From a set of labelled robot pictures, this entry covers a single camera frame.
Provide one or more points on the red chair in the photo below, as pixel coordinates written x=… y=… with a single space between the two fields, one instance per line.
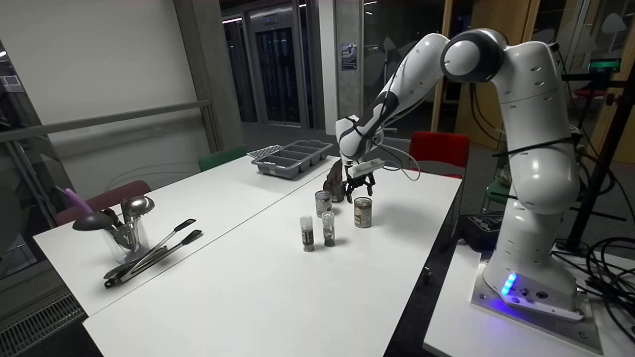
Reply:
x=440 y=146

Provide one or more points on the purple utensil handle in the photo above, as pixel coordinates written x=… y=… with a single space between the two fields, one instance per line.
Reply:
x=75 y=200

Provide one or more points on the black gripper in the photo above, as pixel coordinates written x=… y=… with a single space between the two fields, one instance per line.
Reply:
x=351 y=182

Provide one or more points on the black ladle spoon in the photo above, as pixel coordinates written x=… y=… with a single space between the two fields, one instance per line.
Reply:
x=97 y=220

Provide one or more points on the silver spoon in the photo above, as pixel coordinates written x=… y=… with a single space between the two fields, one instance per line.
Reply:
x=135 y=206

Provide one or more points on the black metal tongs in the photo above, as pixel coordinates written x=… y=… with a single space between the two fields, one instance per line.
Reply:
x=121 y=273

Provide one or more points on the green chair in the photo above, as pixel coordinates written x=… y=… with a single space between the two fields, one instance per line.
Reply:
x=220 y=156

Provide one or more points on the spice shaker jar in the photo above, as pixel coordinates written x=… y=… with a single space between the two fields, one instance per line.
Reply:
x=327 y=226
x=306 y=224

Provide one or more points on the grey cutlery tray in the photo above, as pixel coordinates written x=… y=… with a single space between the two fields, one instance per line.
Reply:
x=294 y=158

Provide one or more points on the brown snack pouch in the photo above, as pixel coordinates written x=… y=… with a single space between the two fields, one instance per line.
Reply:
x=333 y=182

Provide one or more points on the right spice shaker jar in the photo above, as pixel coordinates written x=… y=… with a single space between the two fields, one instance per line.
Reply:
x=327 y=226

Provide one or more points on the glass utensil holder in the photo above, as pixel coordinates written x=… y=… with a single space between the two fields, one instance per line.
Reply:
x=127 y=240

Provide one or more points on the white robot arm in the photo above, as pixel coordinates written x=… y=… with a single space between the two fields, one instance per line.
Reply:
x=538 y=148

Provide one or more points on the left spice shaker jar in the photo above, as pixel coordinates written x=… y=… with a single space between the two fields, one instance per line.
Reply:
x=306 y=224

